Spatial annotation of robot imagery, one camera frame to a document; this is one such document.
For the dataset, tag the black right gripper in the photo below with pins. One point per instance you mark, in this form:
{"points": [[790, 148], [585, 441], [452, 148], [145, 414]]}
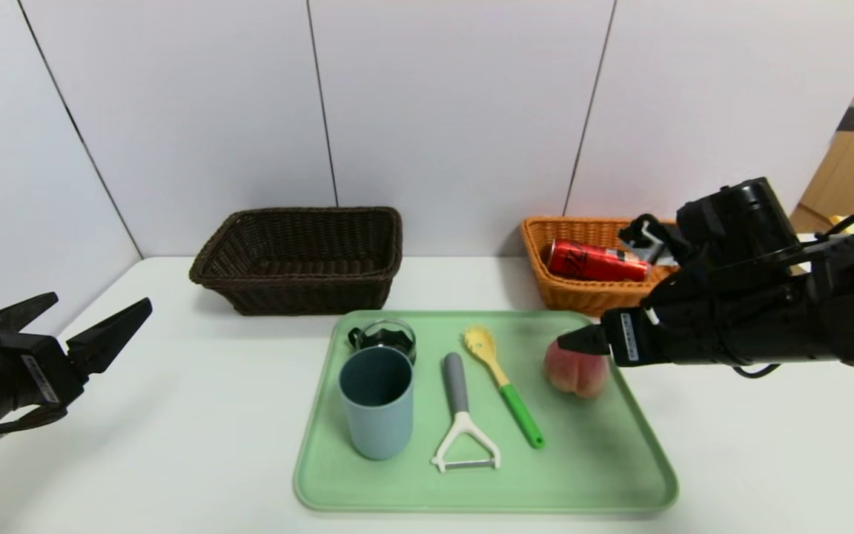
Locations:
{"points": [[628, 336]]}

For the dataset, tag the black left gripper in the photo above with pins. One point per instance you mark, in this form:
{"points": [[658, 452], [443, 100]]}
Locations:
{"points": [[44, 375]]}

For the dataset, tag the pink peach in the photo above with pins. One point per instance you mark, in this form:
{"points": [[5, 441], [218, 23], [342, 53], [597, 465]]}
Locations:
{"points": [[579, 374]]}

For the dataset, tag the red soda can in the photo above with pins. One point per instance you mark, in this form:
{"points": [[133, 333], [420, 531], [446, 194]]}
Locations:
{"points": [[590, 261]]}

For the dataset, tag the blue plastic cup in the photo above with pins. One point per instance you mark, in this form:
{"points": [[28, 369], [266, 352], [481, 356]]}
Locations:
{"points": [[379, 430]]}

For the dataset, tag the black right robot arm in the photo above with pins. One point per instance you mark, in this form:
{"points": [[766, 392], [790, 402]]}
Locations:
{"points": [[805, 311]]}

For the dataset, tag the orange wicker basket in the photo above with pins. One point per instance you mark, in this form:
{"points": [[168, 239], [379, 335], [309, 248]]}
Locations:
{"points": [[583, 297]]}

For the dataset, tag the dark brown wicker basket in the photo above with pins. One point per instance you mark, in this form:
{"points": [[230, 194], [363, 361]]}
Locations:
{"points": [[301, 293]]}

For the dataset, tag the light green plastic tray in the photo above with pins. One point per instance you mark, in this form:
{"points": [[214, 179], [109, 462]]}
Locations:
{"points": [[471, 489]]}

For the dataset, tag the black sign on cabinet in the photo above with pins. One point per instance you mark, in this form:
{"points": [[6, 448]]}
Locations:
{"points": [[852, 119]]}

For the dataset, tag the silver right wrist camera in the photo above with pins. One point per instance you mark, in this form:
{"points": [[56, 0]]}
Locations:
{"points": [[649, 241]]}

